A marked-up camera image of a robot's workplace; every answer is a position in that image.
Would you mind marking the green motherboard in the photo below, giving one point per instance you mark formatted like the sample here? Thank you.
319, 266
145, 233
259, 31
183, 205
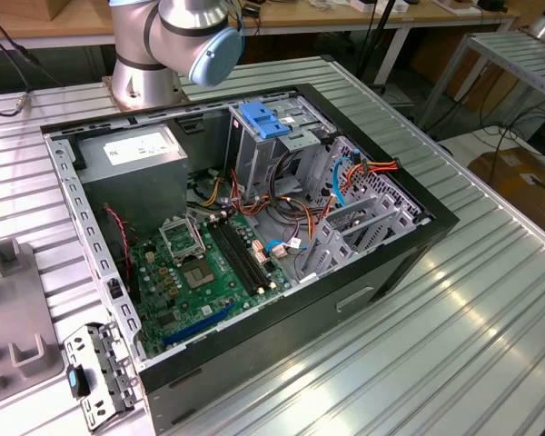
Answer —
195, 300

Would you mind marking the RAM slot white clips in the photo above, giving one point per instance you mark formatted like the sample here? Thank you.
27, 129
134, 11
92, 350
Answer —
237, 254
250, 254

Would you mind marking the blue black bracket latch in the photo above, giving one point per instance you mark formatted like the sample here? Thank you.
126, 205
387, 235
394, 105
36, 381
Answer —
75, 380

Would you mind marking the grey parts rack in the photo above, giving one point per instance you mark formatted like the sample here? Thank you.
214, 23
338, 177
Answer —
18, 313

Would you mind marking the grey metal drive cage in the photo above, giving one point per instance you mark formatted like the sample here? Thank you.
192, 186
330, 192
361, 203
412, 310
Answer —
250, 154

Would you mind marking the blue plastic drive latch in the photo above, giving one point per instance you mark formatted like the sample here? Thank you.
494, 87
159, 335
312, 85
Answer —
263, 120

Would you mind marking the grey power supply unit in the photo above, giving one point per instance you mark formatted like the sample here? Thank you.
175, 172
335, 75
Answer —
131, 195

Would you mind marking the wooden desk white frame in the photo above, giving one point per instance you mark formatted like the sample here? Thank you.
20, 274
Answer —
345, 18

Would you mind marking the RAM slot black clips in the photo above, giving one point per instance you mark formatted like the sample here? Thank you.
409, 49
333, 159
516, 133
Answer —
244, 254
231, 254

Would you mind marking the large cardboard box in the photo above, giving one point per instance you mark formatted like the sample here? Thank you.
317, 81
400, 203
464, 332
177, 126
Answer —
513, 186

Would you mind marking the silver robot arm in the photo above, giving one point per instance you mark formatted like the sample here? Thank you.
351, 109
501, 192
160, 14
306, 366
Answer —
136, 77

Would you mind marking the metal slat side table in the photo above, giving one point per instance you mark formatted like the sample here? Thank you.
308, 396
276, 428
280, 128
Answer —
504, 52

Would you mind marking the black open PC case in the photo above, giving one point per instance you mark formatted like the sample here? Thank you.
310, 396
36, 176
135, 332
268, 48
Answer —
300, 327

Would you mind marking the grey metal slot bracket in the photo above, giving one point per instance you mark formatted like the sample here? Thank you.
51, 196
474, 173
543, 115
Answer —
111, 359

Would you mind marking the CPU socket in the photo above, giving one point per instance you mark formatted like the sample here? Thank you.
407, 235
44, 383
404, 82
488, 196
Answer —
200, 276

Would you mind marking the small brown box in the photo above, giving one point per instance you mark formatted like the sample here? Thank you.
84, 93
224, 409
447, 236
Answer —
56, 9

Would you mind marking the blue expansion slot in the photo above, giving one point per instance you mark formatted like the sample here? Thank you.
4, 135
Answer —
200, 324

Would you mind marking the grey metal disk bay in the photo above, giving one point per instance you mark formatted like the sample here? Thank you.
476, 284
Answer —
331, 252

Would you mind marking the thin metal locking lever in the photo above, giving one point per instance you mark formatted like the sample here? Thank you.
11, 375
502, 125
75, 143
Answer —
197, 234

